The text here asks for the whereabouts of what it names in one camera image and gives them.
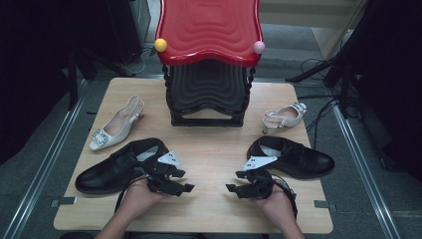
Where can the dark curtain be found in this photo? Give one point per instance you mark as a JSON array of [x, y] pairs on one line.
[[33, 66], [394, 83]]

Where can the red and black shoe rack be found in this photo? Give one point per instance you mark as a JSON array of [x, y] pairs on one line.
[[209, 30]]

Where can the pink ball knob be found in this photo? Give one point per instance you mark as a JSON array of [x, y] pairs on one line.
[[259, 47]]

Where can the white slingback heel shoe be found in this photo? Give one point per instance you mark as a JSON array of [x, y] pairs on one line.
[[292, 121], [112, 136]]

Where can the black metal stand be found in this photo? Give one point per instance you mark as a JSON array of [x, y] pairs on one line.
[[72, 83]]

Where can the metal floor rail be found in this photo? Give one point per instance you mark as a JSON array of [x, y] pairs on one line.
[[43, 166], [365, 172]]

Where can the grey tape strip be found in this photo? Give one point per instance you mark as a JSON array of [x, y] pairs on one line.
[[325, 205], [63, 201]]

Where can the yellow ball knob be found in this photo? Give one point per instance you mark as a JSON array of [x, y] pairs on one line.
[[161, 45]]

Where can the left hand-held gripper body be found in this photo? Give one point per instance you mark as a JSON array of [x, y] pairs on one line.
[[159, 177]]

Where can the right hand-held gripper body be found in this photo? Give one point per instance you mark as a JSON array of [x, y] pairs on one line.
[[260, 186]]

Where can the person's left hand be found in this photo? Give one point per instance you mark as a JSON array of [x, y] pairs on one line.
[[137, 199]]

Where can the black leather shoe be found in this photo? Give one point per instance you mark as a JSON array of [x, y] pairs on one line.
[[305, 161], [109, 172]]

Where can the black tripod stand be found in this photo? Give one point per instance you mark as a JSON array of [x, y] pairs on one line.
[[331, 66]]

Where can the person's right hand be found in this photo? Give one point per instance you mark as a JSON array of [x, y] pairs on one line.
[[280, 207]]

